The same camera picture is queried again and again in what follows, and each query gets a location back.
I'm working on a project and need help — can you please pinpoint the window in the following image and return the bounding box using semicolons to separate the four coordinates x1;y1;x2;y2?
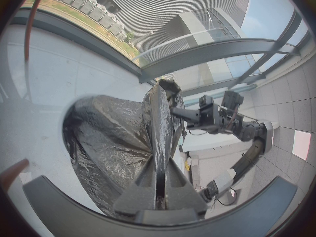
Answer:
10;0;312;104

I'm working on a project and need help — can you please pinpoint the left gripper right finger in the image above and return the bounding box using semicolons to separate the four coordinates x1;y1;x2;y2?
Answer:
164;156;208;214

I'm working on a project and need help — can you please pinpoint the black cable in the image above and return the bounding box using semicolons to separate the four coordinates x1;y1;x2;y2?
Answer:
210;187;238;210

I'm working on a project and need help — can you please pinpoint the white trash bin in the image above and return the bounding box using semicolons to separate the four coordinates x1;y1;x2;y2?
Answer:
32;94;148;218

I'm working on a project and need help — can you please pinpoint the white chair with wooden legs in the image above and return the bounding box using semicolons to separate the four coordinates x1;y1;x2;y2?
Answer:
0;0;51;190

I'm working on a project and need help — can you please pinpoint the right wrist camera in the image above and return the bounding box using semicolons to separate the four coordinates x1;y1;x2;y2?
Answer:
220;90;244;110

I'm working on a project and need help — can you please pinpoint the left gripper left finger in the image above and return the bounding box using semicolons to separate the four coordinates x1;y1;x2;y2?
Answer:
114;155;158;214

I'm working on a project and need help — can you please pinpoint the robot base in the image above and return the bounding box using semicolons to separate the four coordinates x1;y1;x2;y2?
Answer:
181;151;238;207

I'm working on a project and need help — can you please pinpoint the black plastic bag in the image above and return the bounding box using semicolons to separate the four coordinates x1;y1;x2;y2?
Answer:
63;79;186;219

